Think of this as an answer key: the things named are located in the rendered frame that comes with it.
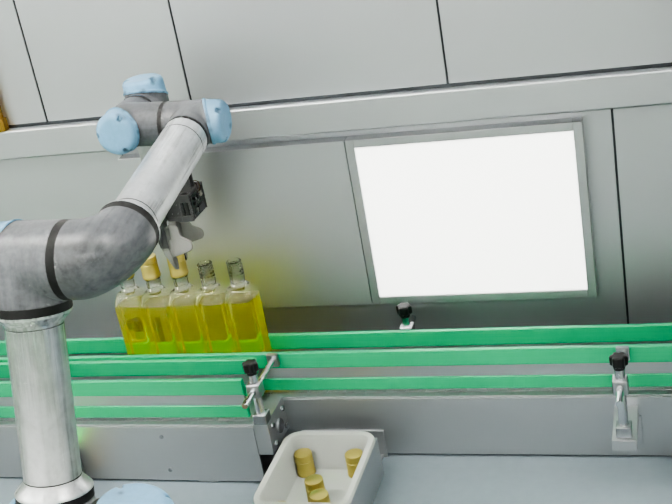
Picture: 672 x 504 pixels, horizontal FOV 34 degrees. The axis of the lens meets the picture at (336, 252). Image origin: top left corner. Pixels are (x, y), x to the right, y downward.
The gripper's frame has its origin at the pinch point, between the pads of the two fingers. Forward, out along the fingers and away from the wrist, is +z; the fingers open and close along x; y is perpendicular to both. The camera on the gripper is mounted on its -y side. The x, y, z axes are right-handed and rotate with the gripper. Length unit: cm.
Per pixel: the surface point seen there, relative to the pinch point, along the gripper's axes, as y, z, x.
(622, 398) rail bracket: 81, 20, -21
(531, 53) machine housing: 69, -28, 14
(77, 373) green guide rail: -24.4, 20.9, -6.1
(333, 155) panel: 30.8, -13.8, 11.5
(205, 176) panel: 4.3, -11.8, 11.9
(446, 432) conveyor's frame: 48, 35, -7
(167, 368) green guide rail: -4.5, 20.3, -6.3
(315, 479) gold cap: 27.7, 34.1, -23.0
